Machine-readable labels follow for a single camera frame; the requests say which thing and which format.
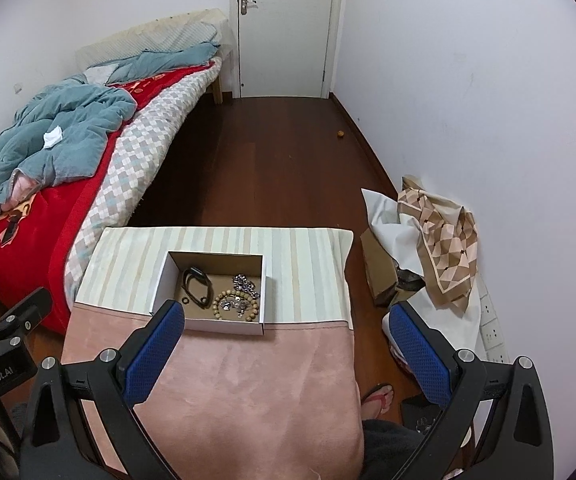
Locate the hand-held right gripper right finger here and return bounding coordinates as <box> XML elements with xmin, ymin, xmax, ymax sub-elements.
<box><xmin>389</xmin><ymin>301</ymin><xmax>555</xmax><ymax>480</ymax></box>

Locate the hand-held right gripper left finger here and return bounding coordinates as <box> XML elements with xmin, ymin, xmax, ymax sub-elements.
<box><xmin>20</xmin><ymin>299</ymin><xmax>186</xmax><ymax>480</ymax></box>

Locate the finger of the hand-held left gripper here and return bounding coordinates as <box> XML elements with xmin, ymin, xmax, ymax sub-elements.
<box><xmin>0</xmin><ymin>287</ymin><xmax>53</xmax><ymax>342</ymax></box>

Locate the wooden bead bracelet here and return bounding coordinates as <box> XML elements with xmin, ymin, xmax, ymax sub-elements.
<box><xmin>212</xmin><ymin>287</ymin><xmax>261</xmax><ymax>322</ymax></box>

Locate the black watch band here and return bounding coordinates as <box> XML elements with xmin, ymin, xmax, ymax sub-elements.
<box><xmin>183</xmin><ymin>266</ymin><xmax>213</xmax><ymax>309</ymax></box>

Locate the thin charm bracelet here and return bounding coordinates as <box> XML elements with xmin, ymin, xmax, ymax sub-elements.
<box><xmin>220</xmin><ymin>294</ymin><xmax>252</xmax><ymax>317</ymax></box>

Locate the silver chain bracelet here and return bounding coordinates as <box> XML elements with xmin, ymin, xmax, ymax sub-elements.
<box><xmin>232</xmin><ymin>273</ymin><xmax>260</xmax><ymax>301</ymax></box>

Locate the person's foot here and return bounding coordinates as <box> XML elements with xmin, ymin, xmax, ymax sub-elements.
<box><xmin>365</xmin><ymin>384</ymin><xmax>397</xmax><ymax>418</ymax></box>

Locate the black glossy object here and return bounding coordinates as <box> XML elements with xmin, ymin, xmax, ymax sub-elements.
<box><xmin>400</xmin><ymin>397</ymin><xmax>446</xmax><ymax>436</ymax></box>

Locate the foot in red sandal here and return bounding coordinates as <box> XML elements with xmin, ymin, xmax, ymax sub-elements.
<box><xmin>360</xmin><ymin>382</ymin><xmax>397</xmax><ymax>419</ymax></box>

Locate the bed with red cover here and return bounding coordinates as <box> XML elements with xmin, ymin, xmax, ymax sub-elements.
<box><xmin>0</xmin><ymin>57</ymin><xmax>219</xmax><ymax>333</ymax></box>

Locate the white power strip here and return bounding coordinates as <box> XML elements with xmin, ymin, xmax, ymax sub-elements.
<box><xmin>483</xmin><ymin>317</ymin><xmax>507</xmax><ymax>350</ymax></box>

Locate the brown cardboard box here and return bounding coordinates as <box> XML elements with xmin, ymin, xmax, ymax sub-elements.
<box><xmin>360</xmin><ymin>229</ymin><xmax>426</xmax><ymax>308</ymax></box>

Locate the person's dark fleece clothing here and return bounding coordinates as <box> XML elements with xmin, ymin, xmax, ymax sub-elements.
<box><xmin>360</xmin><ymin>417</ymin><xmax>451</xmax><ymax>480</ymax></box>

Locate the brown geometric patterned scarf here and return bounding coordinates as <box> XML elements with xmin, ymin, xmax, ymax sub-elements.
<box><xmin>397</xmin><ymin>176</ymin><xmax>479</xmax><ymax>313</ymax></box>

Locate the pink and striped table cloth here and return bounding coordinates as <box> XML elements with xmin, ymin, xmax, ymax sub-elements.
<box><xmin>60</xmin><ymin>226</ymin><xmax>366</xmax><ymax>480</ymax></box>

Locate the white cloth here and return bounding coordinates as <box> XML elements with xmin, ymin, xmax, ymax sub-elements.
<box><xmin>361</xmin><ymin>187</ymin><xmax>484</xmax><ymax>361</ymax></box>

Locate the checkered bed sheet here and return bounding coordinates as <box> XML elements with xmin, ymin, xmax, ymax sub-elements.
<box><xmin>64</xmin><ymin>57</ymin><xmax>225</xmax><ymax>306</ymax></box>

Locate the blue-grey quilt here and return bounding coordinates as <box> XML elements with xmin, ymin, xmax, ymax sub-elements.
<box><xmin>0</xmin><ymin>42</ymin><xmax>219</xmax><ymax>228</ymax></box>

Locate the pale striped pillow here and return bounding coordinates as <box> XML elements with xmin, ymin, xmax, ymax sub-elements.
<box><xmin>86</xmin><ymin>19</ymin><xmax>219</xmax><ymax>70</ymax></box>

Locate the white door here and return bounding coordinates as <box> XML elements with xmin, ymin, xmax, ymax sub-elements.
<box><xmin>230</xmin><ymin>0</ymin><xmax>345</xmax><ymax>99</ymax></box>

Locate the wooden bed frame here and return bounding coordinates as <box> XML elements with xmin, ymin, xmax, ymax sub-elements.
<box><xmin>212</xmin><ymin>52</ymin><xmax>233</xmax><ymax>106</ymax></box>

